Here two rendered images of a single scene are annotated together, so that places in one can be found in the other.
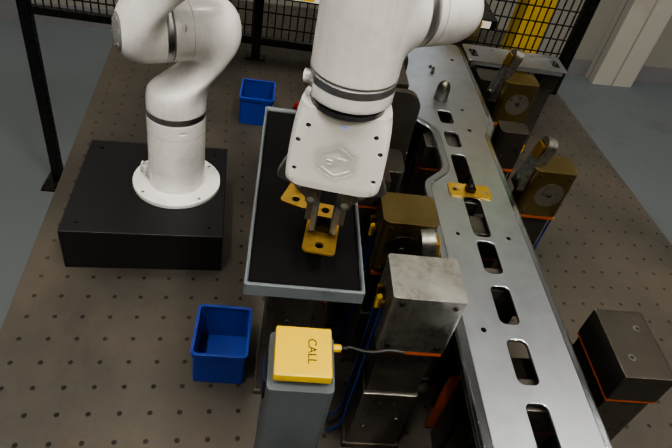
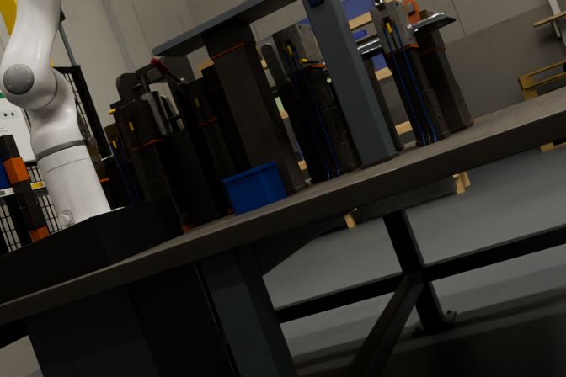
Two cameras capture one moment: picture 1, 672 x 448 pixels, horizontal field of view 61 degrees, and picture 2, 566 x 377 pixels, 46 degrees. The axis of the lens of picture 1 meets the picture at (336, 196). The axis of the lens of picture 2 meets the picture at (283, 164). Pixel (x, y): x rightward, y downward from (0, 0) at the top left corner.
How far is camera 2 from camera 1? 1.73 m
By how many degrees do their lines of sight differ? 65
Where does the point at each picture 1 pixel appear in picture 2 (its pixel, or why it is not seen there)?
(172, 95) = (66, 122)
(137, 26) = (41, 56)
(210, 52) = (66, 89)
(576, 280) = not seen: hidden behind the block
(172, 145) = (86, 162)
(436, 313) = (308, 33)
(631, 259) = not seen: hidden behind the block
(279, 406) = not seen: outside the picture
